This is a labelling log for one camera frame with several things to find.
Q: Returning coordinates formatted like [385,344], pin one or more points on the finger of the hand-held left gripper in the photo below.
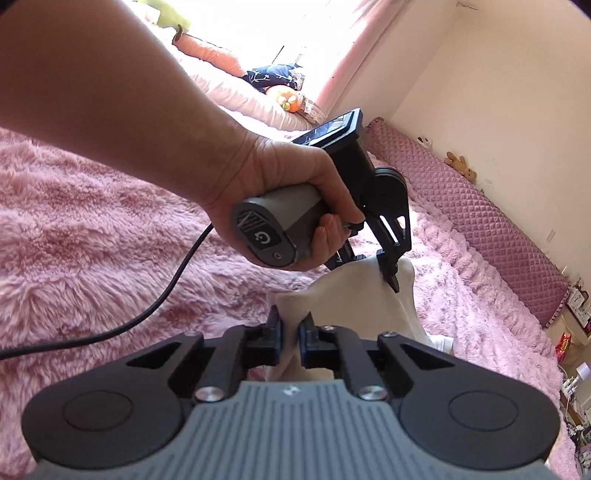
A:
[391,267]
[353,249]

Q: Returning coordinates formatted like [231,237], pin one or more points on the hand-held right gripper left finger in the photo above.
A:
[277,339]

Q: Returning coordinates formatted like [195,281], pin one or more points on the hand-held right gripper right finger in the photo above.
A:
[304,345]

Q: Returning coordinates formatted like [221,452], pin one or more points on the pale long-sleeve sweatshirt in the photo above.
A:
[351,295]

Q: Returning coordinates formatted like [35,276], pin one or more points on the person's left forearm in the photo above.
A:
[115,92]

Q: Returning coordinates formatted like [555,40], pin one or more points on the person's left hand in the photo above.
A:
[286,166]

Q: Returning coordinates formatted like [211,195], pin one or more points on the purple quilted headboard cushion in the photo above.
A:
[485,221]

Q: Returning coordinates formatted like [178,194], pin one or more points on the yellow teddy bear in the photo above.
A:
[470,174]

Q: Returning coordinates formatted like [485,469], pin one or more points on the brown teddy bear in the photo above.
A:
[457,160]

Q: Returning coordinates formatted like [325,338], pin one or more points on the orange plush toy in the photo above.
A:
[282,95]

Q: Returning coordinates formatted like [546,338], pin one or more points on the small white figurine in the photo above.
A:
[424,141]

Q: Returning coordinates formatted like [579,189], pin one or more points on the navy floral pillow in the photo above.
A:
[270,74]

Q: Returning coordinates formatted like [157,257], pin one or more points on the pink pillow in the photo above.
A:
[207,53]

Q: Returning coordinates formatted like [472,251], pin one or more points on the pink fluffy blanket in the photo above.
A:
[92,254]

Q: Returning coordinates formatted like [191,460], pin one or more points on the pink curtain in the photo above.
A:
[369,60]

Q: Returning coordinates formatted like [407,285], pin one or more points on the red snack bag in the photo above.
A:
[563,346]

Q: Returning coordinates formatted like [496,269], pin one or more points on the cluttered bedside shelf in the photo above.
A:
[579,304]

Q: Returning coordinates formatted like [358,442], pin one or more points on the white power strip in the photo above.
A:
[570,384]

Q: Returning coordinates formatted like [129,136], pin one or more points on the white table lamp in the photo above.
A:
[584,373]

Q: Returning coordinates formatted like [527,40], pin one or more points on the green plush toy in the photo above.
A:
[171,14]

